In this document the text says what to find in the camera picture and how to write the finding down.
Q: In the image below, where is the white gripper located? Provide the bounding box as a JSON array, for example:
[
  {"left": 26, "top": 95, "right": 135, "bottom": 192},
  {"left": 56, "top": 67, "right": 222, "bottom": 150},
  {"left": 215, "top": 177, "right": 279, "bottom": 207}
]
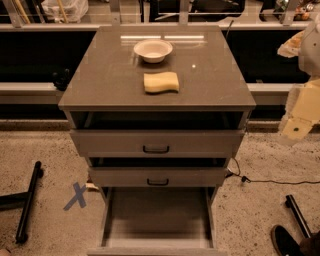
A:
[{"left": 277, "top": 31, "right": 320, "bottom": 144}]

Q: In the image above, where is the yellow sponge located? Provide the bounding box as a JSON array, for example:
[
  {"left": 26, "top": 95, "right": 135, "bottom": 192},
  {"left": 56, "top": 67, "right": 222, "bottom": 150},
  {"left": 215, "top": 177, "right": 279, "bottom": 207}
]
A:
[{"left": 144, "top": 72, "right": 179, "bottom": 93}]

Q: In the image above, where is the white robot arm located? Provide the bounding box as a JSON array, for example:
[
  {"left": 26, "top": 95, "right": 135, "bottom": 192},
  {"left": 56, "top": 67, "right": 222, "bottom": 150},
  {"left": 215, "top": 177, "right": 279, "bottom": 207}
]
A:
[{"left": 278, "top": 15, "right": 320, "bottom": 146}]

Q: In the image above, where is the grey drawer cabinet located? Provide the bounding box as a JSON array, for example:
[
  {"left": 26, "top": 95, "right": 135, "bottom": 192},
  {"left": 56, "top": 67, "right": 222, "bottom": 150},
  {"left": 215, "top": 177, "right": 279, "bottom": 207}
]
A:
[{"left": 57, "top": 25, "right": 257, "bottom": 256}]

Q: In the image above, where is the bottom grey drawer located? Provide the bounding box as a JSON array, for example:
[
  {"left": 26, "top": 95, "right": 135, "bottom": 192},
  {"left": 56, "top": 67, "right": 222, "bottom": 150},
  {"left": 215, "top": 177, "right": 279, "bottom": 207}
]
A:
[{"left": 87, "top": 187, "right": 228, "bottom": 256}]

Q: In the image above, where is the grey drawer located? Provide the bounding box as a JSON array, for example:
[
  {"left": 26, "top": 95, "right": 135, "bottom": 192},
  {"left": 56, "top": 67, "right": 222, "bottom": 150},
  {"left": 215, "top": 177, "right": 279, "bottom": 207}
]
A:
[
  {"left": 71, "top": 130, "right": 244, "bottom": 158},
  {"left": 88, "top": 167, "right": 227, "bottom": 187},
  {"left": 87, "top": 187, "right": 228, "bottom": 256}
]

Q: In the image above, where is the middle grey drawer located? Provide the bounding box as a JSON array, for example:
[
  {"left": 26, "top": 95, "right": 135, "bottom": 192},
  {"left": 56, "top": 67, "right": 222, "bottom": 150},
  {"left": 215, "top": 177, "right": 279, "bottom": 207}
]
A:
[{"left": 88, "top": 167, "right": 227, "bottom": 187}]

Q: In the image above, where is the top grey drawer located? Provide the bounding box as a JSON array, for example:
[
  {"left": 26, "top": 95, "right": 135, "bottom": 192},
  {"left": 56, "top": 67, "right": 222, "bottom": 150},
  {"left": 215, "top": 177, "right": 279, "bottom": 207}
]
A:
[{"left": 71, "top": 130, "right": 244, "bottom": 158}]

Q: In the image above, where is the black stand leg right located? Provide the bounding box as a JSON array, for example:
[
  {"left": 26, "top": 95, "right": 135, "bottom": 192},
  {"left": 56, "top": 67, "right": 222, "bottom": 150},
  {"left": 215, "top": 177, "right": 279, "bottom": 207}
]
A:
[{"left": 285, "top": 195, "right": 312, "bottom": 238}]

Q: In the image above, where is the black stand leg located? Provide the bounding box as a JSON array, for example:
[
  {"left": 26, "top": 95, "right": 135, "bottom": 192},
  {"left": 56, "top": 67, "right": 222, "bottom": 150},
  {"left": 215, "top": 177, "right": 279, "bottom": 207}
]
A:
[
  {"left": 285, "top": 195, "right": 312, "bottom": 238},
  {"left": 0, "top": 161, "right": 43, "bottom": 244}
]

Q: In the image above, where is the white bowl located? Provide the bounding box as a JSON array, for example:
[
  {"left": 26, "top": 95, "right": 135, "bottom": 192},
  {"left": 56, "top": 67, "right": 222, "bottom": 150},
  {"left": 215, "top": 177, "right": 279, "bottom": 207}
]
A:
[{"left": 134, "top": 39, "right": 173, "bottom": 63}]

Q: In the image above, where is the black shoe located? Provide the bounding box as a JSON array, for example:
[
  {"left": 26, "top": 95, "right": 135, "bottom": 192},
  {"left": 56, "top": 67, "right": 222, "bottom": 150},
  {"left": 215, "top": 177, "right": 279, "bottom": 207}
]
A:
[{"left": 271, "top": 225, "right": 304, "bottom": 256}]

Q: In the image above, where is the blue tape cross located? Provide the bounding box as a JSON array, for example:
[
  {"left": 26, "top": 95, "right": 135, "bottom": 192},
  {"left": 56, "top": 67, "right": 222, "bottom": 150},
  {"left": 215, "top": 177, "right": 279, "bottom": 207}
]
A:
[{"left": 63, "top": 182, "right": 86, "bottom": 211}]

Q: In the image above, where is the black stand leg left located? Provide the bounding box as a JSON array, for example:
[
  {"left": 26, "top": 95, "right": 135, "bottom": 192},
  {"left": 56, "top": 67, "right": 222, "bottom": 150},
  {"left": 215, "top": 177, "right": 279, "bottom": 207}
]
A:
[{"left": 0, "top": 161, "right": 43, "bottom": 244}]

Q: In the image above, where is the black cable on floor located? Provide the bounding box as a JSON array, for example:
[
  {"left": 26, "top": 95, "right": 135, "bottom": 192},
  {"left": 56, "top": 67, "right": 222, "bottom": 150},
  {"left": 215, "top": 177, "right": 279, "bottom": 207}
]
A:
[{"left": 226, "top": 157, "right": 320, "bottom": 185}]

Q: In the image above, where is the black clamp on rail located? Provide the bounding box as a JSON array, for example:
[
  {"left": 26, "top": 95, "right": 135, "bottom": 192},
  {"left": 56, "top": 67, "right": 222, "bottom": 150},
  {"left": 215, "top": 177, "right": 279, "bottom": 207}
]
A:
[{"left": 52, "top": 69, "right": 70, "bottom": 91}]

